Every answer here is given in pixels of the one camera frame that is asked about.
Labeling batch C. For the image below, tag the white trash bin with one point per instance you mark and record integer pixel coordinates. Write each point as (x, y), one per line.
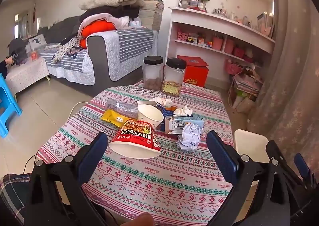
(249, 141)

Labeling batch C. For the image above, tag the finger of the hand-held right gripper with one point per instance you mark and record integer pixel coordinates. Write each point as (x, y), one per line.
(274, 147)
(301, 165)

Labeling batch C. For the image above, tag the patterned tablecloth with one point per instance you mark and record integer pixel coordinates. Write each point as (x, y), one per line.
(149, 181)

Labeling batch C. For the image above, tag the white bookshelf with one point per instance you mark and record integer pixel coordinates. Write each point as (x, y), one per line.
(219, 20)

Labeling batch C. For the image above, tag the small jar with orange label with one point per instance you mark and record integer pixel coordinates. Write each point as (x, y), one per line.
(34, 55)

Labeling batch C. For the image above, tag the clear jar with brown nuts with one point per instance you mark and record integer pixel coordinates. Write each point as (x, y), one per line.
(152, 74)

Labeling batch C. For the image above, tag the white paper cup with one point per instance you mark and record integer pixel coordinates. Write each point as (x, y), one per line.
(149, 116)

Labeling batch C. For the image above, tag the person's left hand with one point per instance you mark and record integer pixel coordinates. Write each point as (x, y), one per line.
(137, 219)

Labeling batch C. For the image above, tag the pink lattice basket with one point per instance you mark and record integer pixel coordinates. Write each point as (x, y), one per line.
(182, 36)

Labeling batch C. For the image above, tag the red instant noodle cup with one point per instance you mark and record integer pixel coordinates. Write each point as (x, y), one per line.
(134, 141)

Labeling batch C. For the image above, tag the white tissue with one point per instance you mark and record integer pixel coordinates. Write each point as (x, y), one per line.
(160, 101)
(183, 111)

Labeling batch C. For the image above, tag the yellow snack packet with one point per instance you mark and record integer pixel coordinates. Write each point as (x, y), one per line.
(112, 116)

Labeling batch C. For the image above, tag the orange cushion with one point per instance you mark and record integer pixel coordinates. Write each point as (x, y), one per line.
(99, 27)

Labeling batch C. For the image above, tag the blue plastic stool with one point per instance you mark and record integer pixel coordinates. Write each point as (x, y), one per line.
(10, 106)

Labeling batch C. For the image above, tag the person's plaid trouser leg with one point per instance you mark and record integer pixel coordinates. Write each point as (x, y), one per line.
(12, 196)

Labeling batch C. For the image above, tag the large pink slotted basket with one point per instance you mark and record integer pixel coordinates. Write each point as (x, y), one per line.
(233, 67)

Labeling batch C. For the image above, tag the tall stack of books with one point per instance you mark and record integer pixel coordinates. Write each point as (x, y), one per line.
(152, 14)

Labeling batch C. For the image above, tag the clear jar with peanuts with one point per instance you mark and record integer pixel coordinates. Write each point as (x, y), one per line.
(173, 79)

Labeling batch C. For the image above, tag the dark blue carton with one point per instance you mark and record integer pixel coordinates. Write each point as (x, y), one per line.
(164, 112)

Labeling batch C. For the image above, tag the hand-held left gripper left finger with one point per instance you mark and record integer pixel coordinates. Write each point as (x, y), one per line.
(93, 151)

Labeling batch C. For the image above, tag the floral lace curtain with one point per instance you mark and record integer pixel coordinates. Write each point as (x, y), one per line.
(294, 66)

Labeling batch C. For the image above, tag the white paper ball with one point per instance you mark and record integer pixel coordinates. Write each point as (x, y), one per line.
(189, 136)

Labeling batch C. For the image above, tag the yellow toy car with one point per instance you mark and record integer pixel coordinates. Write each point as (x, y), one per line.
(192, 39)

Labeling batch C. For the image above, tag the pile of papers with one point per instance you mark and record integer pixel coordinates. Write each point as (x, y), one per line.
(248, 83)

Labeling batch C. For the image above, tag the light blue carton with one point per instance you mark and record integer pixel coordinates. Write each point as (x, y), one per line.
(174, 124)

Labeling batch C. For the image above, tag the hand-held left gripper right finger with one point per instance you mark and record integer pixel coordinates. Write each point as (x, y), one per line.
(223, 156)

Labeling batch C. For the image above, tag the floral cloth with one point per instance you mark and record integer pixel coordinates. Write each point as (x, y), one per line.
(66, 50)

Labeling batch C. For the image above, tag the pink and white clothes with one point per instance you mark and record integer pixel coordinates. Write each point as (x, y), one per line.
(117, 20)

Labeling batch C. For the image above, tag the red cardboard box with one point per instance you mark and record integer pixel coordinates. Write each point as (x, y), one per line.
(197, 74)

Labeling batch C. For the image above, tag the grey sofa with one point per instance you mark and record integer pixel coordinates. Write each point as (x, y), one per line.
(96, 51)

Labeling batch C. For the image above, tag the black bag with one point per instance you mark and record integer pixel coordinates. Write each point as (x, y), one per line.
(17, 49)

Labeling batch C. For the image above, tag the clear plastic bag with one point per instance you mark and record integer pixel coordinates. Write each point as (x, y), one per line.
(119, 107)

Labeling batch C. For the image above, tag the small table with white cloth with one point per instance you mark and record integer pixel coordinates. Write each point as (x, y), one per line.
(27, 71)

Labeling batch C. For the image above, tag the striped quilted sofa cover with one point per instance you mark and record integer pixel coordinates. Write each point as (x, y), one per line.
(129, 41)

